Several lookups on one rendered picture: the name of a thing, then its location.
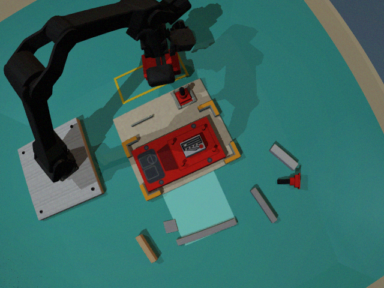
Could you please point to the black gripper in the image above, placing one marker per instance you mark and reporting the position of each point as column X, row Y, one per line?
column 160, row 74

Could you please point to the tan rectangular bar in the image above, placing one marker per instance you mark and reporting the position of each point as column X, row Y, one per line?
column 146, row 248

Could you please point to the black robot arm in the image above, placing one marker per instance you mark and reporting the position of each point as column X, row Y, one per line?
column 34, row 82

